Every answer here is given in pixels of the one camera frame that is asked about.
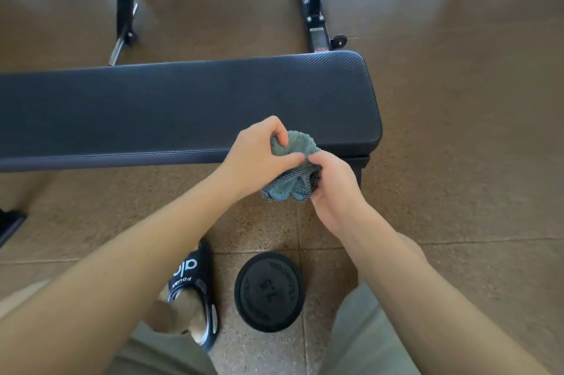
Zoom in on person's left hand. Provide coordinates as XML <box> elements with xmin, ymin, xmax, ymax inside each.
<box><xmin>220</xmin><ymin>115</ymin><xmax>306</xmax><ymax>200</ymax></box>

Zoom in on person's right hand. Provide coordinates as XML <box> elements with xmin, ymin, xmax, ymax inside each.
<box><xmin>308</xmin><ymin>150</ymin><xmax>366</xmax><ymax>239</ymax></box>

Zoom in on grey microfibre cloth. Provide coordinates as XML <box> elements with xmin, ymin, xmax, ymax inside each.
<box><xmin>261</xmin><ymin>130</ymin><xmax>323</xmax><ymax>204</ymax></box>

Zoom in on person's right forearm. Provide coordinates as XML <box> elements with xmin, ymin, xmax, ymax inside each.
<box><xmin>339</xmin><ymin>207</ymin><xmax>551</xmax><ymax>375</ymax></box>

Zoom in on person's left forearm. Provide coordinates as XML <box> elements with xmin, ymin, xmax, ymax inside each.
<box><xmin>0</xmin><ymin>168</ymin><xmax>247</xmax><ymax>375</ymax></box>

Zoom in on black padded flat bench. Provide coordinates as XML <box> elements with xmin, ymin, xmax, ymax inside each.
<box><xmin>0</xmin><ymin>51</ymin><xmax>383</xmax><ymax>188</ymax></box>

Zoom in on black weight plate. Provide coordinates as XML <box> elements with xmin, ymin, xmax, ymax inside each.
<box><xmin>234</xmin><ymin>252</ymin><xmax>306</xmax><ymax>333</ymax></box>

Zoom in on black slide sandal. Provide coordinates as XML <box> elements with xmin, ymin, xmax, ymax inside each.
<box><xmin>166</xmin><ymin>239</ymin><xmax>219</xmax><ymax>352</ymax></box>

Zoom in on person's grey shorts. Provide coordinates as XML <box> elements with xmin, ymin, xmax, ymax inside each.
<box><xmin>0</xmin><ymin>280</ymin><xmax>421</xmax><ymax>375</ymax></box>

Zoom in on person's left foot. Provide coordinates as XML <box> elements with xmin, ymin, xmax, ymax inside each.
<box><xmin>143</xmin><ymin>287</ymin><xmax>209</xmax><ymax>344</ymax></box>

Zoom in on black equipment base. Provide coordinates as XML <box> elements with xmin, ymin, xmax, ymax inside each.
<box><xmin>0</xmin><ymin>209</ymin><xmax>28</xmax><ymax>247</ymax></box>

